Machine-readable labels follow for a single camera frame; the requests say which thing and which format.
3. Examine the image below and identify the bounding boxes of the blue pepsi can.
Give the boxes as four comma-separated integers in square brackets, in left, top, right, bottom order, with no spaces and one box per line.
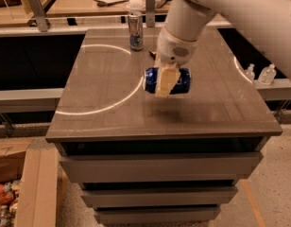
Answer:
[143,67,191,95]

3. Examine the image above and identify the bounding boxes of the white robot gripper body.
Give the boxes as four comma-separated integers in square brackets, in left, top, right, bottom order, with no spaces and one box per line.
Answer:
[157,27,197,66]

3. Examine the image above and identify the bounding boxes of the metal bracket post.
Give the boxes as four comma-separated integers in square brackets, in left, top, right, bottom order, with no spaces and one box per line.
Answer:
[145,0,155,27]
[28,0,49,32]

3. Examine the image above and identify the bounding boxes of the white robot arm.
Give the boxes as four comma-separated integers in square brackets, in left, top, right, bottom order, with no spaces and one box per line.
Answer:
[155,0,291,97]

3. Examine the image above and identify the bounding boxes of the grey drawer cabinet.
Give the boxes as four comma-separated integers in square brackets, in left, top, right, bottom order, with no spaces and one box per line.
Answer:
[46,27,282,225]

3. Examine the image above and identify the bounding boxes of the white round cap object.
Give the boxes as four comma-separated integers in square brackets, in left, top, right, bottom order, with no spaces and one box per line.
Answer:
[124,0,145,11]

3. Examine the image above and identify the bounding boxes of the left metal bracket post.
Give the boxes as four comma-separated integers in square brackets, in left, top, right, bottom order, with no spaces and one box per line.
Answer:
[28,0,49,32]

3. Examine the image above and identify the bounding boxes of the clear plastic bottle left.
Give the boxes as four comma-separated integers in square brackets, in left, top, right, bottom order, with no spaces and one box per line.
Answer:
[245,63,255,81]

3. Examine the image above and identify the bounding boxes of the cardboard box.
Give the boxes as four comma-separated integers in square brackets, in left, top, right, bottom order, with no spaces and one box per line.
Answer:
[0,138,59,227]

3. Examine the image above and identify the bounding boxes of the tall silver energy drink can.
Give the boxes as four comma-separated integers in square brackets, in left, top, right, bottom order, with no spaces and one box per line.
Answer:
[128,11,144,51]

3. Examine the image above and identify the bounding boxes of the clear plastic bottle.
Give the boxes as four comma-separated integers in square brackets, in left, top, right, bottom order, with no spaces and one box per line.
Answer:
[245,63,255,81]
[258,63,277,85]

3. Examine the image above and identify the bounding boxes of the colourful items in box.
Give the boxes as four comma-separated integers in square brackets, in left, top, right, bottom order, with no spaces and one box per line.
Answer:
[0,180,22,227]

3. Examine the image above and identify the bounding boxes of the middle metal bracket post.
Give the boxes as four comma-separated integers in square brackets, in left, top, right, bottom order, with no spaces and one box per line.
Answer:
[145,0,155,27]

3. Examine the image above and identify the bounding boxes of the clear plastic bottle right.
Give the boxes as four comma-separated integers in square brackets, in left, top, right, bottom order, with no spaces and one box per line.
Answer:
[258,63,277,85]

